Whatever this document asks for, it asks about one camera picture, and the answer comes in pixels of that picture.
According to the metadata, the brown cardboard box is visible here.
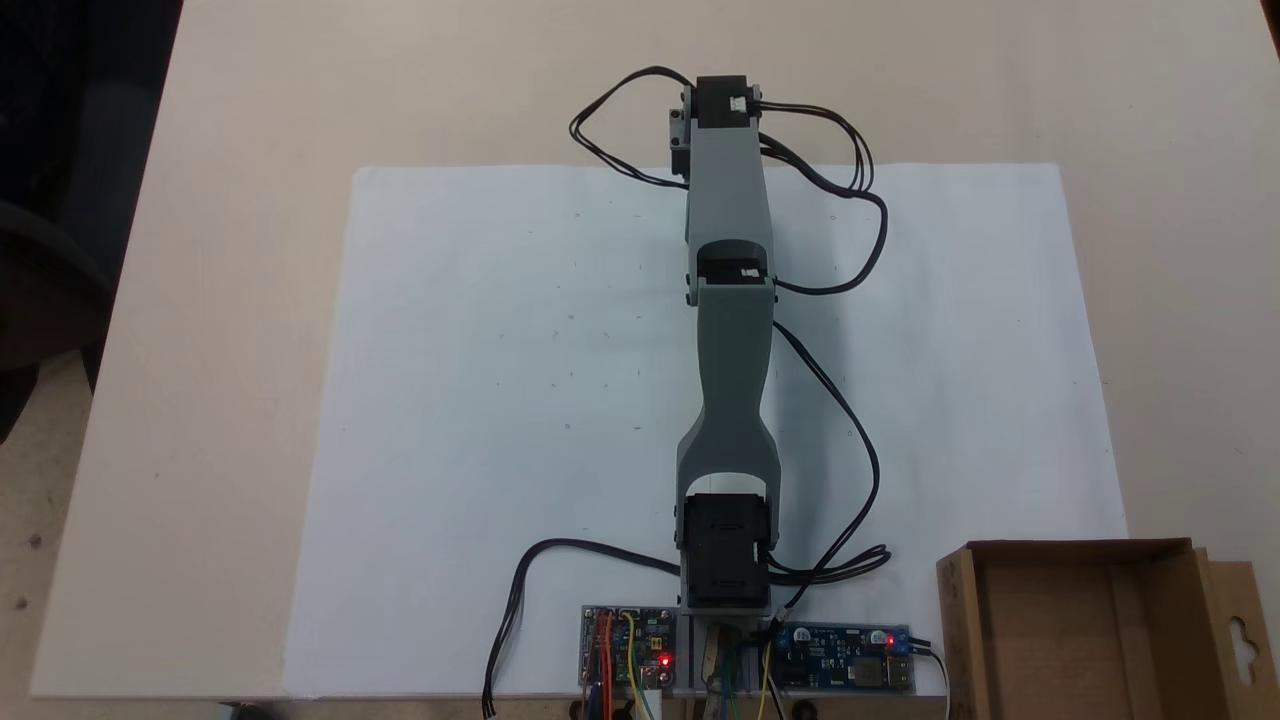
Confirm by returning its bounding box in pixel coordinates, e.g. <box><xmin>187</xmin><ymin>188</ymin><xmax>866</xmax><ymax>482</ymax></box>
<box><xmin>936</xmin><ymin>538</ymin><xmax>1280</xmax><ymax>720</ymax></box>

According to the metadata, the black chair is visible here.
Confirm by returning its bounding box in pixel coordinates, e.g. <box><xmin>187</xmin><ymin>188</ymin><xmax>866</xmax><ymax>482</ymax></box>
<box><xmin>0</xmin><ymin>192</ymin><xmax>123</xmax><ymax>447</ymax></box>

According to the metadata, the thin black cable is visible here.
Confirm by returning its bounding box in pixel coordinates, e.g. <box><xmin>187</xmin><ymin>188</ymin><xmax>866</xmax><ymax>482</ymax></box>
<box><xmin>756</xmin><ymin>99</ymin><xmax>891</xmax><ymax>297</ymax></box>
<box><xmin>482</xmin><ymin>538</ymin><xmax>683</xmax><ymax>720</ymax></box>
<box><xmin>772</xmin><ymin>319</ymin><xmax>894</xmax><ymax>614</ymax></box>
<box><xmin>905</xmin><ymin>638</ymin><xmax>953</xmax><ymax>720</ymax></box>
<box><xmin>568</xmin><ymin>65</ymin><xmax>695</xmax><ymax>190</ymax></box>

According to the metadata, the blue circuit board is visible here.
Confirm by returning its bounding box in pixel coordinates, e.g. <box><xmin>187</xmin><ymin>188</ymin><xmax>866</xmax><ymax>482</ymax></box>
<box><xmin>775</xmin><ymin>624</ymin><xmax>917</xmax><ymax>694</ymax></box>

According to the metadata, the red jumper wire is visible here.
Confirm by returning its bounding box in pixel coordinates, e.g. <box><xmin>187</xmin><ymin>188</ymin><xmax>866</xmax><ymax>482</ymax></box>
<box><xmin>595</xmin><ymin>611</ymin><xmax>616</xmax><ymax>720</ymax></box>

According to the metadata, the circuit board with coloured wires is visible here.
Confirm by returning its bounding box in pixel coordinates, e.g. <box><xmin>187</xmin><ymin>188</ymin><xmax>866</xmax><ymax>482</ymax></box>
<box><xmin>581</xmin><ymin>604</ymin><xmax>680</xmax><ymax>692</ymax></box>

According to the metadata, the white paper sheet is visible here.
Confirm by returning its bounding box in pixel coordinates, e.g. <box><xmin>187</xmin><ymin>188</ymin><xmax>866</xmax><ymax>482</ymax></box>
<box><xmin>280</xmin><ymin>162</ymin><xmax>1132</xmax><ymax>700</ymax></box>

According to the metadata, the yellow jumper wire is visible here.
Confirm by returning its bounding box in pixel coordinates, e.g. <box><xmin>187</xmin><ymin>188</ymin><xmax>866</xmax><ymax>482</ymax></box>
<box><xmin>621</xmin><ymin>611</ymin><xmax>651</xmax><ymax>720</ymax></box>

